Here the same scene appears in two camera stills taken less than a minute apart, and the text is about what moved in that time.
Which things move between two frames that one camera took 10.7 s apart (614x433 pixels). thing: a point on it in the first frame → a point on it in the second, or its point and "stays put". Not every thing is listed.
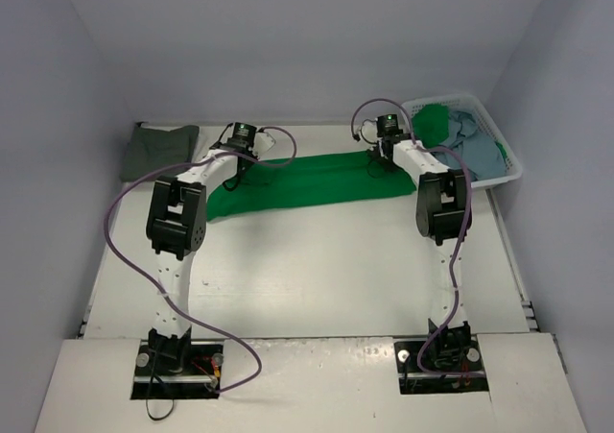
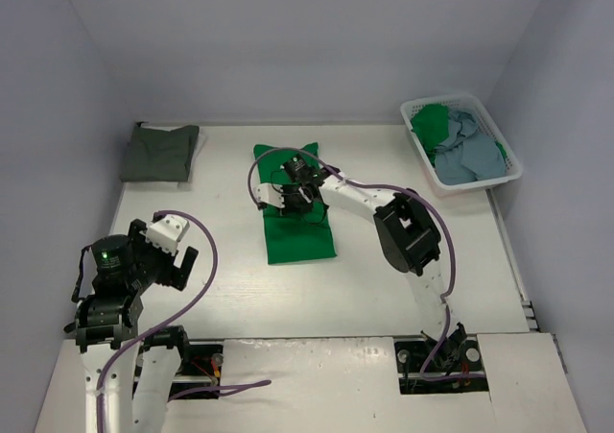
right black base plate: x=421 y=371 stays put
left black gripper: x=242 y=162 → x=169 y=267
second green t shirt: x=430 y=124 stays put
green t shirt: x=305 y=180 → x=293 y=237
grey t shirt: x=150 y=150 stays put
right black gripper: x=384 y=151 → x=292 y=198
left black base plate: x=178 y=376 stays put
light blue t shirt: x=483 y=155 stays put
